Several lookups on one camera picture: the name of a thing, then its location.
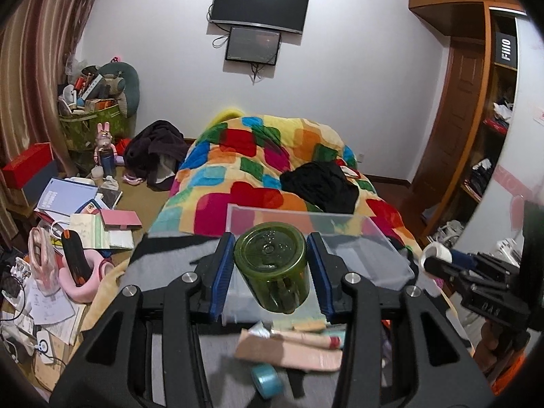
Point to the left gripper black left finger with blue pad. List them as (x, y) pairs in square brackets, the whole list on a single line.
[(112, 367)]

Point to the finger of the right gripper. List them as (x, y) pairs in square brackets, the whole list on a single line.
[(450, 269)]

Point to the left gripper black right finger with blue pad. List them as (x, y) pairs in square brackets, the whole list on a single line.
[(399, 350)]

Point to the white roll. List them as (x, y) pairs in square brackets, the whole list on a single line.
[(436, 250)]

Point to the slim beige red tube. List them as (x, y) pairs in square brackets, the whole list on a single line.
[(323, 341)]

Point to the large beige cosmetic tube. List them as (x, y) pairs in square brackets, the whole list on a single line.
[(287, 355)]

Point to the green glass bottle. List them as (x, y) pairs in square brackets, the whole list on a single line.
[(272, 260)]

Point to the grey black blanket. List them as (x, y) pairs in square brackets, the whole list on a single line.
[(156, 262)]

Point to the clear plastic storage bin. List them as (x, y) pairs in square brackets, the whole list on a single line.
[(356, 239)]

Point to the wooden door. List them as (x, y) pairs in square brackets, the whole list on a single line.
[(452, 124)]

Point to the pink box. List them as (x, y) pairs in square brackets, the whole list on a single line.
[(120, 219)]

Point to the blue white book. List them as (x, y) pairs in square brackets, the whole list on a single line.
[(65, 197)]

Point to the black garment on bed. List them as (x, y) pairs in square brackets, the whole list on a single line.
[(322, 184)]

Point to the pink rabbit figurine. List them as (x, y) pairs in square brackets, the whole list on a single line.
[(105, 152)]

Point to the red box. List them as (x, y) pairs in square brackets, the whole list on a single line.
[(22, 168)]

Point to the dark purple clothes pile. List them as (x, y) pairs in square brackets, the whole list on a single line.
[(155, 155)]

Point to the black FiiO box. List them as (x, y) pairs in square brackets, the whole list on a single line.
[(505, 50)]

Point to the green storage basket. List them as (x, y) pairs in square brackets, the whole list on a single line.
[(80, 130)]

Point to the colourful patchwork quilt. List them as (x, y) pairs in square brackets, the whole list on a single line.
[(240, 161)]

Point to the wooden wardrobe shelf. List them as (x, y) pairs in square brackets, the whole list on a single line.
[(475, 21)]

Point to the grey green neck pillow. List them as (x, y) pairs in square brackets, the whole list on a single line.
[(123, 80)]

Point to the striped curtain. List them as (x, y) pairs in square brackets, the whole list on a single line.
[(36, 42)]

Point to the small wall monitor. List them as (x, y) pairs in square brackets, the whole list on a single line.
[(253, 46)]

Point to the large wall television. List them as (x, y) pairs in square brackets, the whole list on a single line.
[(280, 15)]

